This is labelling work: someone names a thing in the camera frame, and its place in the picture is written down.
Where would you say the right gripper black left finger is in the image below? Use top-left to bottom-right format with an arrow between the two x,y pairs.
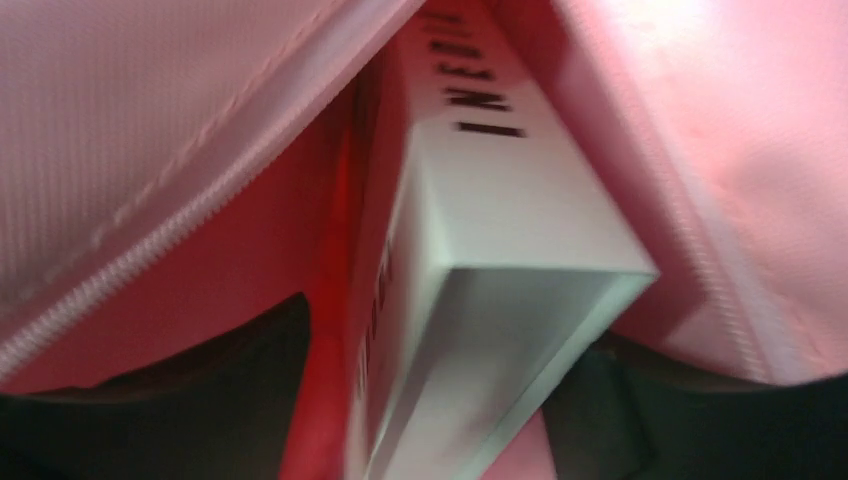
1,294 -> 310,479

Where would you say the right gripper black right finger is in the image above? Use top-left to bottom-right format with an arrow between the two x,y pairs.
542,334 -> 847,479

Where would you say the white inedita book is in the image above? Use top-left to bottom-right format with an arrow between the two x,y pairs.
344,1 -> 657,479

